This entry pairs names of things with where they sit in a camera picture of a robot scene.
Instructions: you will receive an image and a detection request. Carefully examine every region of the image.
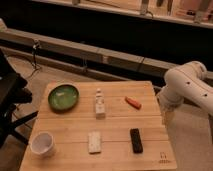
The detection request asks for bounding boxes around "green ceramic bowl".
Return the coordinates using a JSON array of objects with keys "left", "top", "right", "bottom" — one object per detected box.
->
[{"left": 48, "top": 84, "right": 79, "bottom": 112}]

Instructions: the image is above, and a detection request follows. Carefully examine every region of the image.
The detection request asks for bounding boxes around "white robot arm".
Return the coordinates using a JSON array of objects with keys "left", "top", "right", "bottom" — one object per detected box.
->
[{"left": 156, "top": 61, "right": 213, "bottom": 125}]

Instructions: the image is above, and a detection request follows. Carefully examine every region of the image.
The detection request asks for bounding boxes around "orange carrot-shaped object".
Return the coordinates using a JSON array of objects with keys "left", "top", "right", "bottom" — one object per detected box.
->
[{"left": 125, "top": 97, "right": 141, "bottom": 110}]

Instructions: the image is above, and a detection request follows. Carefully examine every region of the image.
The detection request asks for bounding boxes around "black rectangular remote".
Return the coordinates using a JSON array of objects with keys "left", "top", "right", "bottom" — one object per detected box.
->
[{"left": 130, "top": 128, "right": 143, "bottom": 154}]

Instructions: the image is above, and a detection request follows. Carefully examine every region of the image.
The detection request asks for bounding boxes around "small white bottle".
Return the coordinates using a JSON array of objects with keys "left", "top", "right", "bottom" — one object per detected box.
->
[{"left": 95, "top": 88, "right": 105, "bottom": 119}]

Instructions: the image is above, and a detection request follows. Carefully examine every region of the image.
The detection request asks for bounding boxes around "white rectangular sponge block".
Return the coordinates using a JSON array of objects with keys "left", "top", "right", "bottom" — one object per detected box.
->
[{"left": 88, "top": 131, "right": 101, "bottom": 154}]

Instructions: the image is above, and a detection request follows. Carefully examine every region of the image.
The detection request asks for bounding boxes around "white paper cup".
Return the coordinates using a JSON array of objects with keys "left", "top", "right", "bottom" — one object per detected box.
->
[{"left": 30, "top": 132, "right": 55, "bottom": 157}]

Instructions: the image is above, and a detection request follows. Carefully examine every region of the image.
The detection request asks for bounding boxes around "black equipment stand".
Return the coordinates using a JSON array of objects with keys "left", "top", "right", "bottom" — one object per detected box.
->
[{"left": 0, "top": 49, "right": 38, "bottom": 148}]

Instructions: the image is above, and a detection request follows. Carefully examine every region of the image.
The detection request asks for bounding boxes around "black cable on floor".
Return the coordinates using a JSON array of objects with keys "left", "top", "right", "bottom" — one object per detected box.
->
[{"left": 26, "top": 39, "right": 43, "bottom": 79}]

